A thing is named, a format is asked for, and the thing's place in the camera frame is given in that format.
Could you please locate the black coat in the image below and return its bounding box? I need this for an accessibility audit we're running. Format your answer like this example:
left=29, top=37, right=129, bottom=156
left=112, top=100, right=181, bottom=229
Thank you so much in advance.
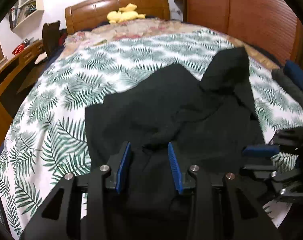
left=84, top=45, right=266, bottom=240

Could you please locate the grey folded garment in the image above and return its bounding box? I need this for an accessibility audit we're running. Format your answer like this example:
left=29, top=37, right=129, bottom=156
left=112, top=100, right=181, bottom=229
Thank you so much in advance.
left=271, top=69, right=303, bottom=109

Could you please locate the navy folded garment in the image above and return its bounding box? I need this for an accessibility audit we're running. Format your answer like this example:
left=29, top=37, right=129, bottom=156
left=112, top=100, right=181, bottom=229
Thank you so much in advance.
left=283, top=60, right=303, bottom=91

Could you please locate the palm leaf bedsheet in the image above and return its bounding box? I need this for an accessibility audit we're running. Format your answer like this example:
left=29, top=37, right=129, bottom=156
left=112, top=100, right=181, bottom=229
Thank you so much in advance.
left=0, top=28, right=303, bottom=240

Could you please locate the wooden desk cabinet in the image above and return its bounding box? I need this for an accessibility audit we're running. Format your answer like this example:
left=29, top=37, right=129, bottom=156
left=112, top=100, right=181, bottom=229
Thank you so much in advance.
left=0, top=40, right=44, bottom=146

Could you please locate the wooden louvered wardrobe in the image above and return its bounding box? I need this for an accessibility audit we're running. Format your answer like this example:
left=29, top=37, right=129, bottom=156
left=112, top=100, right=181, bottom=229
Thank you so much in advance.
left=174, top=0, right=303, bottom=67

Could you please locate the red basket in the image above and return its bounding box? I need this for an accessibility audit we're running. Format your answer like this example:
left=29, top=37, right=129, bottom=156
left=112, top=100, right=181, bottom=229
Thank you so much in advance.
left=12, top=43, right=25, bottom=56

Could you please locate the floral blanket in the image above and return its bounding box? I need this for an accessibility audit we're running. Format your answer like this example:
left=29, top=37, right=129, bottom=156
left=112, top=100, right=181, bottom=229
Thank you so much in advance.
left=59, top=18, right=281, bottom=70

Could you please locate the wooden headboard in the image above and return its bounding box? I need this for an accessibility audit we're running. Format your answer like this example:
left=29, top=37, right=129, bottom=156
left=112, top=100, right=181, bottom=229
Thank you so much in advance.
left=65, top=0, right=170, bottom=35

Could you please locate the dark wooden chair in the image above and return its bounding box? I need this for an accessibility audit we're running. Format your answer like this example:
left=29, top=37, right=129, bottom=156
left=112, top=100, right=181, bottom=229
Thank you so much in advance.
left=35, top=21, right=62, bottom=64

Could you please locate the yellow plush toy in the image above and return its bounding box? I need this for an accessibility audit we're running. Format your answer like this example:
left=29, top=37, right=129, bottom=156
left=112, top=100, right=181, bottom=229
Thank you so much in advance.
left=107, top=3, right=146, bottom=24

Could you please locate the white wall shelf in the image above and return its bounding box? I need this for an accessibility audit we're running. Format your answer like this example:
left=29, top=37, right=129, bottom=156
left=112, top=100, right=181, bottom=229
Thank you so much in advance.
left=8, top=0, right=44, bottom=32

